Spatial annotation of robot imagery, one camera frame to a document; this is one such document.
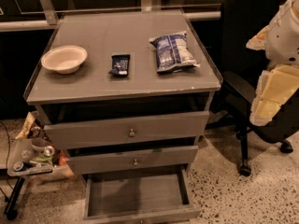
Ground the black office chair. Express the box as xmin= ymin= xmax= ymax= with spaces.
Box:
xmin=210 ymin=0 xmax=299 ymax=176

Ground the clear plastic bin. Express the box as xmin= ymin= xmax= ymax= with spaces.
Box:
xmin=7 ymin=110 xmax=76 ymax=181

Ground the tan snack bag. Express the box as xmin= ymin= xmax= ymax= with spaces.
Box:
xmin=15 ymin=112 xmax=36 ymax=140

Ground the metal railing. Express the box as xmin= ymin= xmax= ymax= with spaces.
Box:
xmin=0 ymin=0 xmax=221 ymax=32

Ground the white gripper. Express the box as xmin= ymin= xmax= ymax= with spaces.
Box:
xmin=246 ymin=0 xmax=299 ymax=126

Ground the dark blue snack bar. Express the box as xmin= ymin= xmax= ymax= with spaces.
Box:
xmin=109 ymin=54 xmax=131 ymax=76

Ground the white paper bowl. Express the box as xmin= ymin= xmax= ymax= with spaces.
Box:
xmin=41 ymin=45 xmax=88 ymax=75

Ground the grey drawer cabinet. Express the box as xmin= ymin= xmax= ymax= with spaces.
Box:
xmin=23 ymin=10 xmax=224 ymax=175

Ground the black folding stand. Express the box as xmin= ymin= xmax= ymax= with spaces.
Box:
xmin=4 ymin=177 xmax=25 ymax=220

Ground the grey top drawer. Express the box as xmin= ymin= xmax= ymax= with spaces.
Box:
xmin=45 ymin=111 xmax=209 ymax=149

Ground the grey middle drawer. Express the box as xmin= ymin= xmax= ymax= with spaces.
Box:
xmin=66 ymin=146 xmax=198 ymax=175

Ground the blue white chip bag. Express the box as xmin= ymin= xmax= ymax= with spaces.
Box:
xmin=149 ymin=31 xmax=200 ymax=74

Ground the grey drawer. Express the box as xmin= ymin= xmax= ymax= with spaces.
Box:
xmin=82 ymin=165 xmax=199 ymax=224
xmin=45 ymin=111 xmax=209 ymax=149
xmin=66 ymin=146 xmax=198 ymax=175

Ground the grey bottom drawer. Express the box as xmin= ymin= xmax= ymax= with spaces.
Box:
xmin=82 ymin=165 xmax=199 ymax=224

